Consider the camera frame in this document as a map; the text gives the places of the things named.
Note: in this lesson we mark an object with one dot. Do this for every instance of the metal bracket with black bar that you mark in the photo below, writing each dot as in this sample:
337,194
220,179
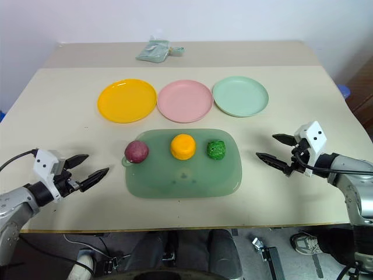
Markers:
268,256

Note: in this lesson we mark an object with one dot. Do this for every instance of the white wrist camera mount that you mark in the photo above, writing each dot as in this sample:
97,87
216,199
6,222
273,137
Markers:
43,166
316,137

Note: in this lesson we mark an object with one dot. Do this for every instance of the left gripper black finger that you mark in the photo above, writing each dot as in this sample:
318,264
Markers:
75,160
93,178

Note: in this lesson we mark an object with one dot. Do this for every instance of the orange fruit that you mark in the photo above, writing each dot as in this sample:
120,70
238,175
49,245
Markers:
182,146

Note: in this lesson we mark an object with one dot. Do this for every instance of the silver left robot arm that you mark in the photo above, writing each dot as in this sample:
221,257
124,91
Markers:
14,201

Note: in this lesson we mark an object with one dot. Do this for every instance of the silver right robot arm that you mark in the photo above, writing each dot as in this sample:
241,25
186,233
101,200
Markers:
355,186

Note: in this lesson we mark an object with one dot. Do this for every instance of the white shoe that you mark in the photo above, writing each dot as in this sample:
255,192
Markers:
81,266

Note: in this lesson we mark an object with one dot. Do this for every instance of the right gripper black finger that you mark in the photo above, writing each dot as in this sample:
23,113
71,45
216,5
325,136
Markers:
287,139
274,161

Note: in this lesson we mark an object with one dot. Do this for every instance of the brown wooden cabinet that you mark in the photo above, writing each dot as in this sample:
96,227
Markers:
361,93

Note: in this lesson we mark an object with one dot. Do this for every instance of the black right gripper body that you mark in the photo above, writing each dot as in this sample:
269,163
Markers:
300,151

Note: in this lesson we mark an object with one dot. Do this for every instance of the translucent green cutting board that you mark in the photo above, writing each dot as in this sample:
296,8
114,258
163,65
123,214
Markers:
186,178

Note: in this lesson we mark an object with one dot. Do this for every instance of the green round vegetable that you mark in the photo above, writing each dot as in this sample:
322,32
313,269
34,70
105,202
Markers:
216,150

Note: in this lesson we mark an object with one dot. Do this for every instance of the blue round object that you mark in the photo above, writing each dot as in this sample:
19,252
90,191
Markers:
344,91

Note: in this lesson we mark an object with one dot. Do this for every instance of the clear bag of teal items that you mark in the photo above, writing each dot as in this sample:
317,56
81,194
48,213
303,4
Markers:
153,51

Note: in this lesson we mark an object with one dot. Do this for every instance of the purple round fruit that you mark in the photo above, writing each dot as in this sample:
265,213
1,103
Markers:
136,151

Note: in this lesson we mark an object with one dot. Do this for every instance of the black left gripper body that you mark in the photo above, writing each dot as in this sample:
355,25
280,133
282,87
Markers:
65,184

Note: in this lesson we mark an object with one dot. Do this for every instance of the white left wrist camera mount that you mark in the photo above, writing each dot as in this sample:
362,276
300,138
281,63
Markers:
43,166

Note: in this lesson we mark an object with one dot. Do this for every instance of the grey and white sneaker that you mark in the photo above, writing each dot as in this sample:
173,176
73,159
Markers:
304,243

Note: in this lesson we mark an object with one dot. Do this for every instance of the yellow plastic plate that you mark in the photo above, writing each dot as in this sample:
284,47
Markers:
126,100

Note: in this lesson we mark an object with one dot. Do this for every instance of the pink plastic plate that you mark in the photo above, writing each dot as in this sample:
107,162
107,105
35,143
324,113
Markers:
185,100

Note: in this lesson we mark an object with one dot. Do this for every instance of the dark grey rounded shape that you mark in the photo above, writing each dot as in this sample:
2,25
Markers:
224,253

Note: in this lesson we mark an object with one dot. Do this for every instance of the black trouser leg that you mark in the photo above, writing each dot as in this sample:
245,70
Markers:
335,245

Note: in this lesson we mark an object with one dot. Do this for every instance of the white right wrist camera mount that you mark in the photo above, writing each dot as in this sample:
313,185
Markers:
316,137

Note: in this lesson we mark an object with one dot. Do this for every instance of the blue bin corner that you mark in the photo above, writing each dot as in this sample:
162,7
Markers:
1,116

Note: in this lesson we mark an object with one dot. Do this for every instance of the mint green plastic plate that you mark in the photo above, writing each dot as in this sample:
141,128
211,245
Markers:
240,96

